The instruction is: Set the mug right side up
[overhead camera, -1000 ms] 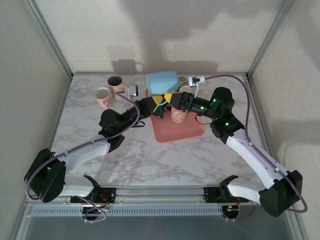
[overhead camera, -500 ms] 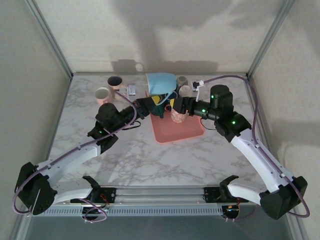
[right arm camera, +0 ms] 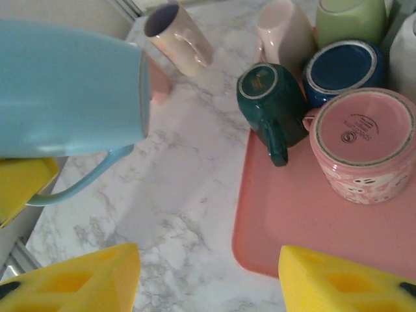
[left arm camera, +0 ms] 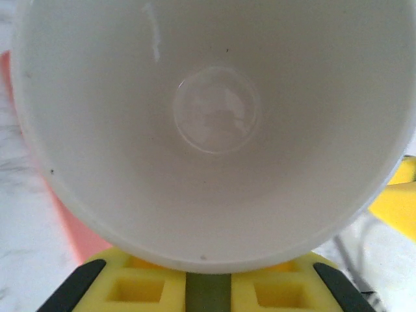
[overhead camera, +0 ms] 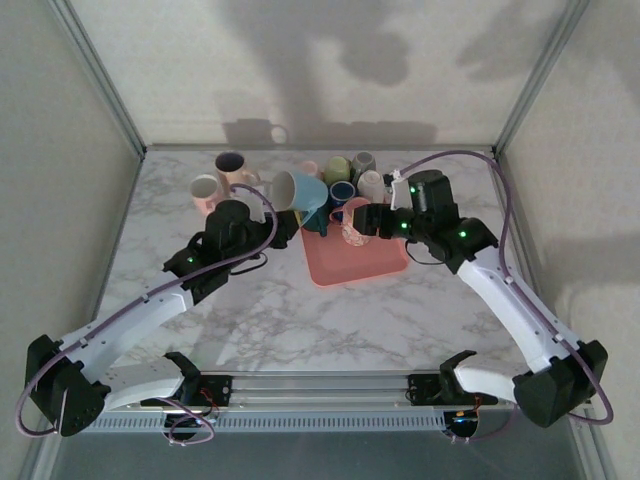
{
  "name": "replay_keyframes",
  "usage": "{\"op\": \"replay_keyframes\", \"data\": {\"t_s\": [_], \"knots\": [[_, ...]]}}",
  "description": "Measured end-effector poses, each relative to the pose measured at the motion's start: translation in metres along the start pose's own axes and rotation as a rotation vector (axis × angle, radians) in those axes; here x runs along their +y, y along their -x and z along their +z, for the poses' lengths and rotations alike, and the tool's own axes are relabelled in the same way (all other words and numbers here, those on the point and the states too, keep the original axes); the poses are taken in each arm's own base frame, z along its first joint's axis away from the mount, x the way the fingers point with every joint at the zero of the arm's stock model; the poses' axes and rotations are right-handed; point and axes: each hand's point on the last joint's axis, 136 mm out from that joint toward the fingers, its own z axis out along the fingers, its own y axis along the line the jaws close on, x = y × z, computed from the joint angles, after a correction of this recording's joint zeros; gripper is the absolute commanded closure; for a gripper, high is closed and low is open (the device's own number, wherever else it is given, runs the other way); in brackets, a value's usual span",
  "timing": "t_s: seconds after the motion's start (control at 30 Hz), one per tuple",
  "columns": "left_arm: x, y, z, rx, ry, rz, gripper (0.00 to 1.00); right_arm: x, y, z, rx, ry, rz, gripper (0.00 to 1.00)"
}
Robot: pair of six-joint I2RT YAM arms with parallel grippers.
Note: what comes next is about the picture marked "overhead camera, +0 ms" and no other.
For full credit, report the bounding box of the light blue mug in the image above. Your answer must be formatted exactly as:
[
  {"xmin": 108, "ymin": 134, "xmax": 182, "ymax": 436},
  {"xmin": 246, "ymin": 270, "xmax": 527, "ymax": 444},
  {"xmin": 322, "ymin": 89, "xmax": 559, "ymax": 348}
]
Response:
[{"xmin": 271, "ymin": 169, "xmax": 331, "ymax": 229}]

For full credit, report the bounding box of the pink skull pattern mug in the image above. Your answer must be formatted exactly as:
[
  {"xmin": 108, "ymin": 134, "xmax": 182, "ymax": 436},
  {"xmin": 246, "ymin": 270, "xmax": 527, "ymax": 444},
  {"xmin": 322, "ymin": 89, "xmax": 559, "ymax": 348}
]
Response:
[{"xmin": 328, "ymin": 195, "xmax": 374, "ymax": 247}]

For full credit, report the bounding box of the pink faceted mug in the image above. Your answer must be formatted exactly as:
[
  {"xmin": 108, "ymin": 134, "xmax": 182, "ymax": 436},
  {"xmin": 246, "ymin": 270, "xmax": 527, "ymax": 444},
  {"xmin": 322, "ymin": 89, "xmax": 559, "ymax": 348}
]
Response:
[{"xmin": 190, "ymin": 173, "xmax": 221, "ymax": 214}]

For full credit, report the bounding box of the pink mug purple interior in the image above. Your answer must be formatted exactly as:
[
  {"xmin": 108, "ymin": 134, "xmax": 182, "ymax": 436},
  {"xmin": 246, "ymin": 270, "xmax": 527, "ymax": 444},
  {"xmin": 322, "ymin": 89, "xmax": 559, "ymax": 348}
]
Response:
[{"xmin": 214, "ymin": 151, "xmax": 261, "ymax": 199}]

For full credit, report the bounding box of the cream white mug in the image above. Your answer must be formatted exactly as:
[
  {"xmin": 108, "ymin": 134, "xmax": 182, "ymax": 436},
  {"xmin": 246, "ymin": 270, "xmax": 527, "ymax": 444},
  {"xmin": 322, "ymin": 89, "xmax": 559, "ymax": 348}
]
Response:
[{"xmin": 355, "ymin": 169, "xmax": 387, "ymax": 200}]

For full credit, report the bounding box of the grey mug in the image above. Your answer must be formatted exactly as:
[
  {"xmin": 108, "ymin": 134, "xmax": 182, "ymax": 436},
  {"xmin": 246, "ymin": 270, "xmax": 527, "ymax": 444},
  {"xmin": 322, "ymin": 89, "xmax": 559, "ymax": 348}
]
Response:
[{"xmin": 351, "ymin": 151, "xmax": 377, "ymax": 176}]

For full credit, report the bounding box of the arm base controller board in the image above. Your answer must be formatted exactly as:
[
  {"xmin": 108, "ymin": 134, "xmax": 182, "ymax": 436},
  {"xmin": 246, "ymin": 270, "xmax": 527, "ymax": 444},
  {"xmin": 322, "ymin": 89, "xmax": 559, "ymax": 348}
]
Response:
[
  {"xmin": 442, "ymin": 407, "xmax": 484, "ymax": 441},
  {"xmin": 162, "ymin": 410, "xmax": 221, "ymax": 444}
]

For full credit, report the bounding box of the dark blue mug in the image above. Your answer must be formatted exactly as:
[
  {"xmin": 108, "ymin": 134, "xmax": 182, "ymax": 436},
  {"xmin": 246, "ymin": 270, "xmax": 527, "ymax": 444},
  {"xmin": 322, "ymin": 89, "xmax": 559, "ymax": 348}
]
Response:
[{"xmin": 327, "ymin": 180, "xmax": 357, "ymax": 206}]

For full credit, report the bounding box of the yellow-green mug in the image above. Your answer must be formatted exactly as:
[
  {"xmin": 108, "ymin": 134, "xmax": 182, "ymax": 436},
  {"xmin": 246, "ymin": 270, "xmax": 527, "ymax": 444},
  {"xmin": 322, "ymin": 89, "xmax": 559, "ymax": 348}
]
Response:
[{"xmin": 323, "ymin": 155, "xmax": 354, "ymax": 185}]

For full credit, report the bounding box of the pink plastic tray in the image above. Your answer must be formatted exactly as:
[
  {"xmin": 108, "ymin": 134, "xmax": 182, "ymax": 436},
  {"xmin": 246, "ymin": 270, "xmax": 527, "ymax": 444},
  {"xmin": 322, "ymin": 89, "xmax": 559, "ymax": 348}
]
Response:
[{"xmin": 298, "ymin": 199, "xmax": 411, "ymax": 289}]

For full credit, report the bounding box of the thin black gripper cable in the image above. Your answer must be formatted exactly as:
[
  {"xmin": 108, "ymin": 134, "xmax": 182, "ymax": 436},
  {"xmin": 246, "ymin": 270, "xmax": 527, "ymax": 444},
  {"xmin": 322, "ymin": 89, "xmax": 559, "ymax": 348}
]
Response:
[
  {"xmin": 403, "ymin": 239, "xmax": 445, "ymax": 265},
  {"xmin": 227, "ymin": 252, "xmax": 269, "ymax": 275}
]

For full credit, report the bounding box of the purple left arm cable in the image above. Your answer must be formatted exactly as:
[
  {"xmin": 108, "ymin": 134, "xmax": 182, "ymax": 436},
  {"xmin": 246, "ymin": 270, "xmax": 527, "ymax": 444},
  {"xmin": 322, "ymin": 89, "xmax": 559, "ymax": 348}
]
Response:
[{"xmin": 17, "ymin": 183, "xmax": 279, "ymax": 447}]

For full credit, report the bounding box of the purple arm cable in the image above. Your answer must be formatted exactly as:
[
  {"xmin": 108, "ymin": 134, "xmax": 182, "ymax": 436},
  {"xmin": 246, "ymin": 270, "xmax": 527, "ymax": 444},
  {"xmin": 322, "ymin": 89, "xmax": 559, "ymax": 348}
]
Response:
[
  {"xmin": 397, "ymin": 149, "xmax": 615, "ymax": 444},
  {"xmin": 17, "ymin": 183, "xmax": 279, "ymax": 447}
]

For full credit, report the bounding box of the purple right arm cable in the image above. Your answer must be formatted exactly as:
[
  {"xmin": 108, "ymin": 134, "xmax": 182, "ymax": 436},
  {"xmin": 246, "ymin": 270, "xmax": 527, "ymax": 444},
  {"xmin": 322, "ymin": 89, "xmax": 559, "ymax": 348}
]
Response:
[{"xmin": 397, "ymin": 149, "xmax": 615, "ymax": 444}]

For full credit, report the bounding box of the aluminium frame crossbar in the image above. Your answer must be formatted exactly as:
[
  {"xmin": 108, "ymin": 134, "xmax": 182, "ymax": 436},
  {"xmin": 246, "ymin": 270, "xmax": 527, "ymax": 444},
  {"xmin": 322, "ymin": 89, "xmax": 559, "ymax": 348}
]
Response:
[{"xmin": 142, "ymin": 143, "xmax": 499, "ymax": 153}]

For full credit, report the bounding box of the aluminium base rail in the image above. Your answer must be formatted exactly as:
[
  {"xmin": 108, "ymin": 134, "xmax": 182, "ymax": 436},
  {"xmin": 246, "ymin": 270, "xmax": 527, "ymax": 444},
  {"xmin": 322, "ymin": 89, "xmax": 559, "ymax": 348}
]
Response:
[{"xmin": 47, "ymin": 370, "xmax": 594, "ymax": 412}]

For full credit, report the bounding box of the aluminium frame post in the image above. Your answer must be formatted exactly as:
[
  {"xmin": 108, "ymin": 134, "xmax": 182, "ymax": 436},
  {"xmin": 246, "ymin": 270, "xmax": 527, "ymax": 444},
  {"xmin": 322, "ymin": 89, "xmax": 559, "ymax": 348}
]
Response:
[
  {"xmin": 492, "ymin": 0, "xmax": 591, "ymax": 160},
  {"xmin": 47, "ymin": 0, "xmax": 147, "ymax": 160}
]

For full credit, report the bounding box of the grey slotted cable duct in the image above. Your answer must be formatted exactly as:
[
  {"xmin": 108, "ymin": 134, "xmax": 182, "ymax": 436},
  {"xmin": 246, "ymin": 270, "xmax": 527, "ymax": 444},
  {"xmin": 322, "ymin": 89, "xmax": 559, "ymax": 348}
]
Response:
[{"xmin": 59, "ymin": 410, "xmax": 449, "ymax": 434}]

